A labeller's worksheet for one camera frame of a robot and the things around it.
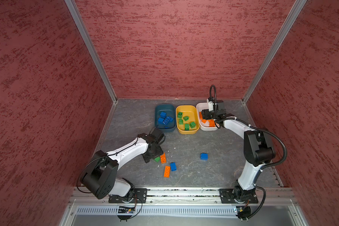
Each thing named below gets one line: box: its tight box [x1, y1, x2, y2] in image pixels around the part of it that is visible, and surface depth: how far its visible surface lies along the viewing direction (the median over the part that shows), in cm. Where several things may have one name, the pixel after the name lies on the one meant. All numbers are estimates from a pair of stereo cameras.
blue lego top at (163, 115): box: [159, 111, 168, 119], surface depth 109 cm
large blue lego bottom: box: [162, 115, 174, 125], surface depth 105 cm
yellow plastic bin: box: [175, 104, 201, 135], surface depth 108 cm
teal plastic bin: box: [154, 103, 177, 133], surface depth 107 cm
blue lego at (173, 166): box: [170, 161, 177, 172], surface depth 86 cm
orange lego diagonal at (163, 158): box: [160, 152, 168, 164], surface depth 89 cm
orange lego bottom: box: [163, 165, 171, 178], surface depth 84 cm
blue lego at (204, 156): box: [200, 152, 209, 161], surface depth 90 cm
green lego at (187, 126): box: [184, 123, 190, 131], surface depth 105 cm
